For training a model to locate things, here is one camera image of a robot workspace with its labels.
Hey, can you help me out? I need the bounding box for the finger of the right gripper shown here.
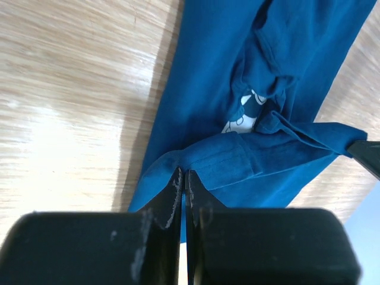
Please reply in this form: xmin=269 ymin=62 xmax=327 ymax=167
xmin=347 ymin=141 xmax=380 ymax=179

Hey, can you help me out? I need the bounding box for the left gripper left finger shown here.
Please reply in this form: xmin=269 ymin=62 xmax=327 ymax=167
xmin=1 ymin=169 xmax=182 ymax=284

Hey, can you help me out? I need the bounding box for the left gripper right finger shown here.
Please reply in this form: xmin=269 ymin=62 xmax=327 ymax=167
xmin=185 ymin=170 xmax=361 ymax=284

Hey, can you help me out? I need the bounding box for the blue printed t-shirt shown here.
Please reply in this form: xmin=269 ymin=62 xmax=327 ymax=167
xmin=127 ymin=0 xmax=377 ymax=244

